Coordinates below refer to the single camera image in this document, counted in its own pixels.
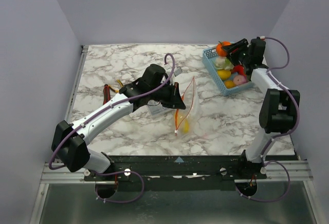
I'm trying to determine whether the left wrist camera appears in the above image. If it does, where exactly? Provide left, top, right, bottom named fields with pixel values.
left=164, top=64, right=182, bottom=77

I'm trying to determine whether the red toy bell pepper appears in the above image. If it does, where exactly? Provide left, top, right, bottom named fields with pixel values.
left=231, top=65, right=246, bottom=76

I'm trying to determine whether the yellow toy corn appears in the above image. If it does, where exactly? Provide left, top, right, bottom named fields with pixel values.
left=176, top=115, right=190, bottom=134

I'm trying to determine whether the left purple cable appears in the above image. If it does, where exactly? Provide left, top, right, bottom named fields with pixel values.
left=48, top=53, right=175, bottom=171

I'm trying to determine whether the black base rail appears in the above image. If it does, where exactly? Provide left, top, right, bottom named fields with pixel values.
left=84, top=155, right=266, bottom=191

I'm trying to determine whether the yellow toy lemon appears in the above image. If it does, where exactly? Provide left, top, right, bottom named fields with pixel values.
left=217, top=69, right=231, bottom=81

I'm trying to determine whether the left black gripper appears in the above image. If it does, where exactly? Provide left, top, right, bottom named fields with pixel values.
left=150, top=82, right=186, bottom=109

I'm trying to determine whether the pink toy onion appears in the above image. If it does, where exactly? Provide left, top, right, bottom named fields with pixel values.
left=233, top=74, right=248, bottom=86

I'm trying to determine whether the yellow toy orange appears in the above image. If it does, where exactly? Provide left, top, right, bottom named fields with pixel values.
left=224, top=80, right=236, bottom=89

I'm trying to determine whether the blue plastic basket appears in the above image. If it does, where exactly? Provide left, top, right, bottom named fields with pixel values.
left=202, top=46, right=254, bottom=96

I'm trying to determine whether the clear zip top bag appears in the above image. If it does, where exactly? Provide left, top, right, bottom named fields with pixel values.
left=174, top=77, right=201, bottom=138

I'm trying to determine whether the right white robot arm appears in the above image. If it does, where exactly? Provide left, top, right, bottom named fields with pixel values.
left=221, top=36, right=300, bottom=179

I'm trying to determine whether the orange toy pumpkin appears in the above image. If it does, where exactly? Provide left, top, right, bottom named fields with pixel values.
left=216, top=41, right=231, bottom=57

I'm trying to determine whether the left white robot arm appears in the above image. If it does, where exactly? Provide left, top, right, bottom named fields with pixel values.
left=49, top=64, right=186, bottom=180

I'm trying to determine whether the red black utility knife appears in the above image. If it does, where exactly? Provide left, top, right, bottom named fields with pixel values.
left=103, top=84, right=111, bottom=104

